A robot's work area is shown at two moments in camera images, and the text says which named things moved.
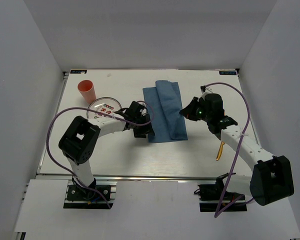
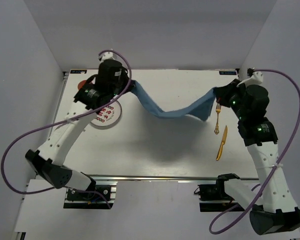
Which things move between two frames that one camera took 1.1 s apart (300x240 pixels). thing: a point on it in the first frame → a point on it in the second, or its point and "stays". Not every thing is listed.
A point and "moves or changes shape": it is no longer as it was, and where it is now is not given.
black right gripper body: x=206 y=116 → x=231 y=97
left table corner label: x=78 y=71 stays
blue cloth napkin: x=164 y=103 moves or changes shape
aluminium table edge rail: x=122 y=177 stays
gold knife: x=220 y=150 stays
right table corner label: x=227 y=73 stays
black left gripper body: x=141 y=119 → x=119 y=87
